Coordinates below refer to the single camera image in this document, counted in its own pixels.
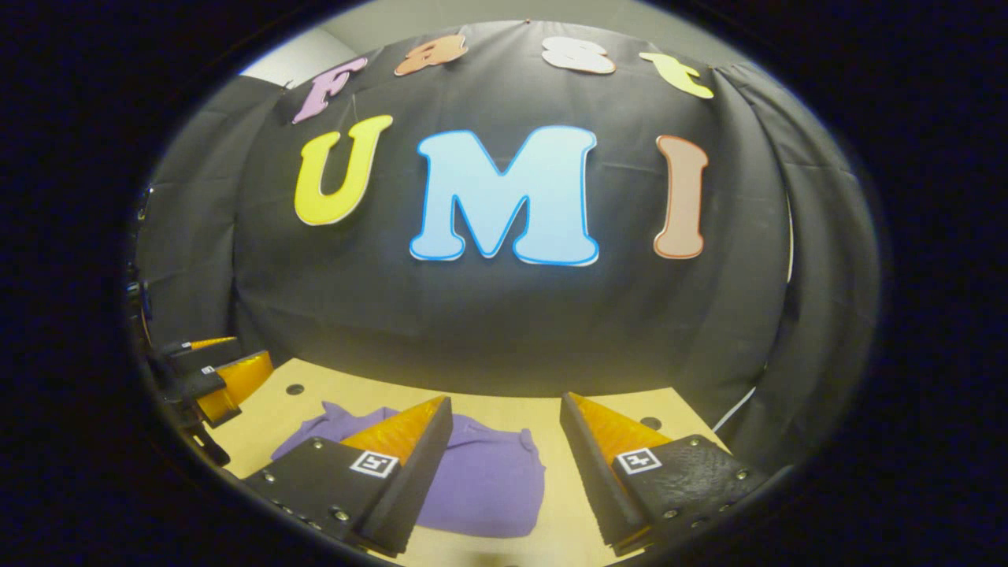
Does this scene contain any black backdrop cloth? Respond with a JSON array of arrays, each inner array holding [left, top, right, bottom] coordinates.
[[134, 20, 879, 473]]

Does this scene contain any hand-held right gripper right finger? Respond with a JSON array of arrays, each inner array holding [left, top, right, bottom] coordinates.
[[559, 392, 769, 556]]

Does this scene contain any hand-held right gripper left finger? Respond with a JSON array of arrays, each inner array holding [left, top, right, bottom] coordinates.
[[243, 395, 455, 556]]

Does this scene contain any purple button shirt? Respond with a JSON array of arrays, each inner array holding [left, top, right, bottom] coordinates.
[[272, 402, 547, 539]]

